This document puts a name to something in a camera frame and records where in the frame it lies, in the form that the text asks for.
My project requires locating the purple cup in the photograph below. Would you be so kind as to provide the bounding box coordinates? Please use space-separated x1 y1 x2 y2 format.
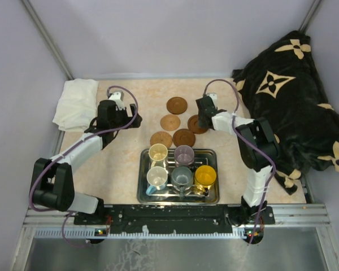
174 145 195 167

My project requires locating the grey cup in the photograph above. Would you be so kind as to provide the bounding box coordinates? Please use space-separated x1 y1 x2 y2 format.
171 167 194 198

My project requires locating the black floral blanket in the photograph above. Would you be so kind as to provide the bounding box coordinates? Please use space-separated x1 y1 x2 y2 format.
231 30 339 194

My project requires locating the woven coaster frilled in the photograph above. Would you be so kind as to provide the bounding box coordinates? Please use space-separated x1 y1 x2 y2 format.
150 131 173 148

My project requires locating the aluminium frame rail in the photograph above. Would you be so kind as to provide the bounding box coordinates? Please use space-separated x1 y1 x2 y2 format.
23 204 330 244

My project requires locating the white cup blue handle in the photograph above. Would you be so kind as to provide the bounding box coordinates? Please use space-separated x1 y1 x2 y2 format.
146 167 168 195

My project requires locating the cream yellow cup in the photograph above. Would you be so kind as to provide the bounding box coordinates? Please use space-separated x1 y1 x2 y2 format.
149 143 168 168

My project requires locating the dark wooden coaster front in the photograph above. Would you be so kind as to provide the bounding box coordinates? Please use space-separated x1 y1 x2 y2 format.
173 129 196 147

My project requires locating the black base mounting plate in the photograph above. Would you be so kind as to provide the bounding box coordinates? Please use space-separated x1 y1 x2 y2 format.
74 204 275 234

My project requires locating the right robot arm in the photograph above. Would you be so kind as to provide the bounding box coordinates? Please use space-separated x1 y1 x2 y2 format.
195 94 280 224

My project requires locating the dark wooden coaster back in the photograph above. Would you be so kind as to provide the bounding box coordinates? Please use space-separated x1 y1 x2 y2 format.
166 97 188 115

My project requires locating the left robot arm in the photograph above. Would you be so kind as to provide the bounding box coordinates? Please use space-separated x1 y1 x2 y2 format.
29 99 142 224

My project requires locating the white folded cloth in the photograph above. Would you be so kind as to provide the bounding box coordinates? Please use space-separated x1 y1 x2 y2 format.
53 78 99 132

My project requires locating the metal tray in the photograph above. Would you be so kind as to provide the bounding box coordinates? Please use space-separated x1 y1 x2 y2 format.
137 148 220 205

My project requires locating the woven coaster smooth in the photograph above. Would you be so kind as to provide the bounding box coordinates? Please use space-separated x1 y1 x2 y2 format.
160 114 181 131

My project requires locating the dark wooden coaster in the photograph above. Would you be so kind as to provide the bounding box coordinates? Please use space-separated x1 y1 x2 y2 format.
173 129 196 147
166 97 188 115
188 115 208 134

